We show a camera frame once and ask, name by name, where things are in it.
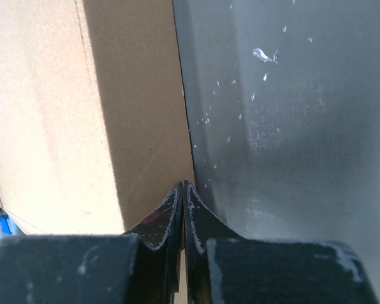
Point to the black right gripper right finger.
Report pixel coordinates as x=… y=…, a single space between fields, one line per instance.
x=224 y=267

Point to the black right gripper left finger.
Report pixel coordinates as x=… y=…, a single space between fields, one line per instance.
x=139 y=266

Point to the brown cardboard box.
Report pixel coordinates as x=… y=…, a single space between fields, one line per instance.
x=93 y=127

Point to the small white-blue object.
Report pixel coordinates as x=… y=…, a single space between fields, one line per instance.
x=7 y=226

